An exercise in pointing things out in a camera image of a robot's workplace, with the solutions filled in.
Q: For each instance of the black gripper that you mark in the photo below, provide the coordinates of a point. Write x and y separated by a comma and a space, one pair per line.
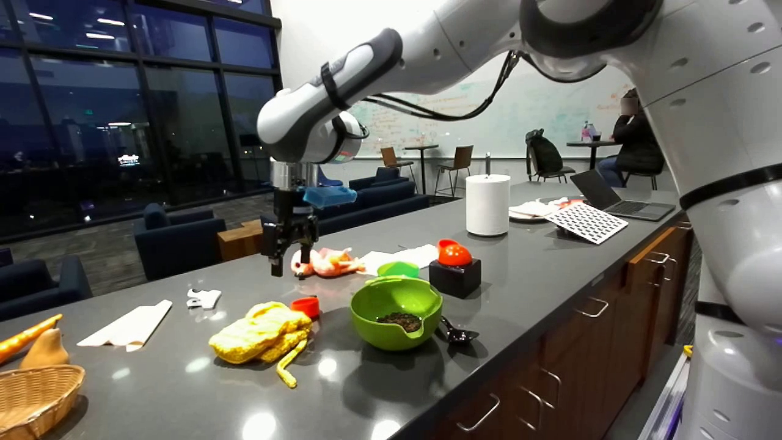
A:
290, 220

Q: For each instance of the yellow knitted oven mitt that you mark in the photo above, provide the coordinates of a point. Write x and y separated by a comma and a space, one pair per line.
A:
252, 333

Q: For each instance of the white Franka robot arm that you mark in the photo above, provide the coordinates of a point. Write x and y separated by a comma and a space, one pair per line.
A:
716, 99

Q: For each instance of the pink orange plush toy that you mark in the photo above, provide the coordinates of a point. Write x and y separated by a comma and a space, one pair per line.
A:
330, 262

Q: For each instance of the small red block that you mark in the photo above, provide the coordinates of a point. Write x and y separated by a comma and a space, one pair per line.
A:
307, 306

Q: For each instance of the wooden cube side table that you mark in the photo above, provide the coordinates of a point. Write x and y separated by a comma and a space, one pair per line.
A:
239, 242

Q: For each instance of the white paper sheet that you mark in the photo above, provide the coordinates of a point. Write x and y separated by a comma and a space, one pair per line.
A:
400, 256

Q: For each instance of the small green plastic bowl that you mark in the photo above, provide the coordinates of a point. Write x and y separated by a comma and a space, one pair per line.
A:
400, 270

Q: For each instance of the dark blue lounge couch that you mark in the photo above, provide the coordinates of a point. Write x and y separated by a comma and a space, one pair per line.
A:
39, 284
382, 199

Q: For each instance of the lime green plastic bowl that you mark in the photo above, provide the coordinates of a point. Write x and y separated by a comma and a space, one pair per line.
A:
374, 331

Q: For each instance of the dark blue armchair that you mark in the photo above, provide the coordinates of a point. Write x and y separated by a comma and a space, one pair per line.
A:
180, 245

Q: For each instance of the brown dry bean mix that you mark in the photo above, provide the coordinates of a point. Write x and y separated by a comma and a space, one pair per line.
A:
400, 321

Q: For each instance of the wooden cafe chair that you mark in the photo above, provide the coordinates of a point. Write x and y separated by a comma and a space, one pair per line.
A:
393, 160
462, 160

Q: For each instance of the red toy tomato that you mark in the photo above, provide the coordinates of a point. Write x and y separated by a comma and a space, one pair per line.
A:
456, 255

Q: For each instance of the black square block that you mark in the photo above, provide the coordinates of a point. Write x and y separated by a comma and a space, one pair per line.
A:
456, 278

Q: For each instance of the tall round cafe table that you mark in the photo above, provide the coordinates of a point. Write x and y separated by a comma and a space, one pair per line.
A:
421, 146

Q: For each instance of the white folded paper napkin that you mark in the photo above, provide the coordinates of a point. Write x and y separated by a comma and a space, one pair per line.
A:
129, 325

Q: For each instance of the black plastic spoon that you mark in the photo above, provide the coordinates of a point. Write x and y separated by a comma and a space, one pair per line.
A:
456, 333

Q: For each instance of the white cylinder roll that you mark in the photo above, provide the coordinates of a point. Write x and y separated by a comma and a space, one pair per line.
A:
486, 206

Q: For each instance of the white paper stack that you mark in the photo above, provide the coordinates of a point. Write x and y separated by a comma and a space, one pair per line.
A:
533, 210

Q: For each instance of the tan gourd shaped toy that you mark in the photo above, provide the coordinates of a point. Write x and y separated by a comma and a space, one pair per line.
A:
48, 352

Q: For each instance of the black backpack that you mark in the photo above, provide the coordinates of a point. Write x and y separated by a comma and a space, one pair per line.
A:
542, 154

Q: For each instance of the orange toy bread stick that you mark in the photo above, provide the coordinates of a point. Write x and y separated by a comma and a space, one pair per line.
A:
24, 338

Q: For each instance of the tan wicker basket bowl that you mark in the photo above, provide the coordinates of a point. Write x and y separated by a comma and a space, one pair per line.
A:
37, 399

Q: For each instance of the white computer keyboard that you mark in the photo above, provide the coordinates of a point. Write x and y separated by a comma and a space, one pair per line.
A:
589, 222

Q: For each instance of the dark wood counter cabinet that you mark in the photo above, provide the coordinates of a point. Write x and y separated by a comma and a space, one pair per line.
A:
586, 356

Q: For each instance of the dark cafe table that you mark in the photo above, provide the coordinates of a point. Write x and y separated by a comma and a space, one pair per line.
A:
589, 141

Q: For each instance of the clear water bottle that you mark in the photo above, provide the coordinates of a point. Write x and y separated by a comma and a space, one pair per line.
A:
586, 133

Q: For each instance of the dark open laptop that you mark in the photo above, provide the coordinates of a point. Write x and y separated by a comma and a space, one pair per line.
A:
635, 210

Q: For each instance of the seated person dark jacket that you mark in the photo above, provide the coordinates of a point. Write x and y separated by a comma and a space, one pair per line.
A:
639, 138

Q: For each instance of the dark glass window wall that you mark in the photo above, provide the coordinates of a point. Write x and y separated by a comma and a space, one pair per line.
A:
99, 99

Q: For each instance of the wall whiteboard with drawings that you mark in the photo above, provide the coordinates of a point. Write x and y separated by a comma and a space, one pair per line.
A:
553, 105

